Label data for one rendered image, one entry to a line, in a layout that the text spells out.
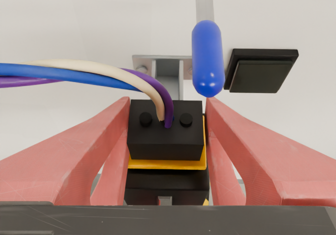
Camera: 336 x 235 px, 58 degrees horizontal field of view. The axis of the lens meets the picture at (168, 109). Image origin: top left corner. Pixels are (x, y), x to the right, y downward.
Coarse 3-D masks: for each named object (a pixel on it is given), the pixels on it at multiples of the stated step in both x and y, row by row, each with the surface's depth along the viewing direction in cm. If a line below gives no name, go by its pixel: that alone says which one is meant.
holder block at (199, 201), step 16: (128, 176) 14; (144, 176) 14; (160, 176) 14; (176, 176) 14; (192, 176) 14; (208, 176) 14; (128, 192) 14; (144, 192) 14; (160, 192) 14; (176, 192) 14; (192, 192) 14
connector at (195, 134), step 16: (144, 112) 12; (176, 112) 12; (192, 112) 12; (128, 128) 12; (144, 128) 12; (160, 128) 12; (176, 128) 12; (192, 128) 12; (128, 144) 12; (144, 144) 12; (160, 144) 12; (176, 144) 12; (192, 144) 12
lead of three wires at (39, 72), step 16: (0, 64) 7; (16, 64) 7; (32, 64) 8; (48, 64) 8; (64, 64) 8; (80, 64) 8; (96, 64) 8; (0, 80) 7; (16, 80) 7; (32, 80) 8; (48, 80) 8; (64, 80) 8; (80, 80) 8; (96, 80) 8; (112, 80) 9; (128, 80) 9; (144, 80) 9; (160, 96) 10; (160, 112) 11
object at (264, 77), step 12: (240, 48) 19; (252, 48) 19; (240, 60) 19; (252, 60) 18; (264, 60) 18; (276, 60) 18; (288, 60) 18; (228, 72) 20; (240, 72) 19; (252, 72) 19; (264, 72) 19; (276, 72) 19; (288, 72) 20; (228, 84) 21; (240, 84) 20; (252, 84) 20; (264, 84) 20; (276, 84) 20
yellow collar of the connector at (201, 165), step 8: (136, 160) 13; (144, 160) 13; (152, 160) 13; (160, 160) 13; (168, 160) 13; (176, 160) 13; (184, 160) 13; (192, 160) 13; (200, 160) 13; (152, 168) 13; (160, 168) 13; (168, 168) 13; (176, 168) 13; (184, 168) 13; (192, 168) 13; (200, 168) 13
